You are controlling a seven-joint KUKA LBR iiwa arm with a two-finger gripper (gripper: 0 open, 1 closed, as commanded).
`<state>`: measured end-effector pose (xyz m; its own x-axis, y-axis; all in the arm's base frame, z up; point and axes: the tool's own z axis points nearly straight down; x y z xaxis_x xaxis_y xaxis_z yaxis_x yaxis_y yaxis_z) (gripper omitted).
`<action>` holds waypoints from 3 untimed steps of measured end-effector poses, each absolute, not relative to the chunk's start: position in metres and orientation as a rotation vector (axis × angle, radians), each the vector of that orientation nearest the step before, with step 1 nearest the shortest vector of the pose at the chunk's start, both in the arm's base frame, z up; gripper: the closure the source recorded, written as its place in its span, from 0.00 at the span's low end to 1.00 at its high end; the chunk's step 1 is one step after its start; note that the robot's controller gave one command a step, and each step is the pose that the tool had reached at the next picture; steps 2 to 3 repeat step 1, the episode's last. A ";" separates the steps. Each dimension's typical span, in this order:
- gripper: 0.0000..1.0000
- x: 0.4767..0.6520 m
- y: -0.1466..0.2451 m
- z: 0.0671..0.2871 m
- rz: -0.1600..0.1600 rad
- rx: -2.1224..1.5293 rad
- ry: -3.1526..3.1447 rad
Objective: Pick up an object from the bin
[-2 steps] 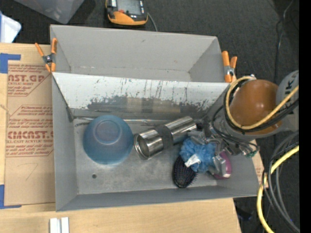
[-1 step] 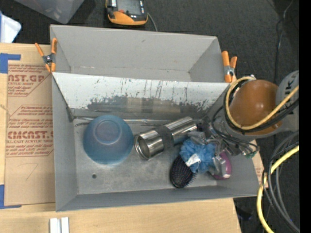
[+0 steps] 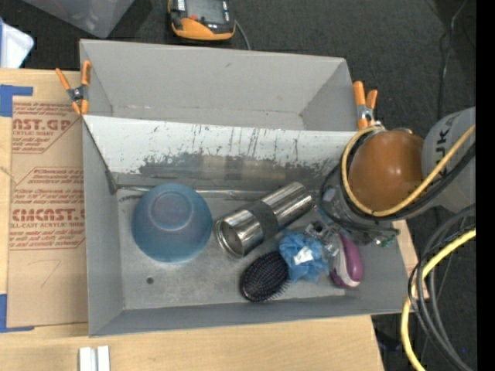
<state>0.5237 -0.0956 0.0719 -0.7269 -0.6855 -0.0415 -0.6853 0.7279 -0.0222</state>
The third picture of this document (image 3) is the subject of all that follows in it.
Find shiny metal cylinder, black band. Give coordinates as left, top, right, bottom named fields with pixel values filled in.
left=213, top=181, right=316, bottom=260

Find brown cardboard board, red print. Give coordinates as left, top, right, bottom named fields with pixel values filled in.
left=0, top=67, right=90, bottom=330

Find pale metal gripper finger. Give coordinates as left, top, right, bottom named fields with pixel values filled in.
left=323, top=240, right=342, bottom=271
left=306, top=221, right=330, bottom=243

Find grey metal bin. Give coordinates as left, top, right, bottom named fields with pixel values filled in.
left=79, top=39, right=411, bottom=338

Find blue mesh bath puff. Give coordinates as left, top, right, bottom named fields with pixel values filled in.
left=278, top=229, right=330, bottom=285

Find purple and white oval device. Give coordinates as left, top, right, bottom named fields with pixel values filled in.
left=329, top=233, right=365, bottom=290

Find black oval hairbrush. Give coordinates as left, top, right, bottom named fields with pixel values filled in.
left=238, top=250, right=292, bottom=303

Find blue bowl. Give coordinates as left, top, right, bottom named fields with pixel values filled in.
left=130, top=182, right=214, bottom=264

